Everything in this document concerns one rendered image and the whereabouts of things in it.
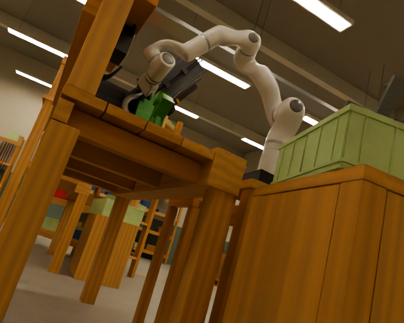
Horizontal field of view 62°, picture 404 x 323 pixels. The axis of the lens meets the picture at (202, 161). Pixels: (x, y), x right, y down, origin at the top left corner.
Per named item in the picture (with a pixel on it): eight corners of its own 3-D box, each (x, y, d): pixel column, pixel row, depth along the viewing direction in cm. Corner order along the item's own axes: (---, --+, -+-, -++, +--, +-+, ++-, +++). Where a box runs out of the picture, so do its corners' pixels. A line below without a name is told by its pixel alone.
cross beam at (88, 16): (59, 107, 233) (64, 97, 236) (96, 16, 119) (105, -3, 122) (51, 105, 231) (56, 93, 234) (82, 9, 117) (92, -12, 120)
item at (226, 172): (127, 200, 259) (134, 182, 263) (238, 197, 127) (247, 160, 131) (109, 194, 253) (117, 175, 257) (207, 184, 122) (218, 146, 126)
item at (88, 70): (54, 155, 237) (102, 40, 263) (95, 96, 107) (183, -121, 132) (40, 150, 233) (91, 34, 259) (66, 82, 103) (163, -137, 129)
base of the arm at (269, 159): (272, 193, 166) (281, 159, 172) (295, 188, 149) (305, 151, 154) (239, 178, 161) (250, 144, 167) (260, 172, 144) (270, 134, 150)
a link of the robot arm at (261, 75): (286, 127, 159) (273, 138, 174) (306, 117, 162) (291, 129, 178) (234, 41, 167) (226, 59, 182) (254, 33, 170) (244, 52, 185)
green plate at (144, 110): (147, 134, 186) (155, 103, 196) (153, 127, 180) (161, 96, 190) (128, 125, 182) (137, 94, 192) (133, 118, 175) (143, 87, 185)
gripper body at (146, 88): (163, 84, 169) (154, 96, 178) (154, 66, 170) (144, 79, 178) (152, 87, 164) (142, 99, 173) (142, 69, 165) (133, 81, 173)
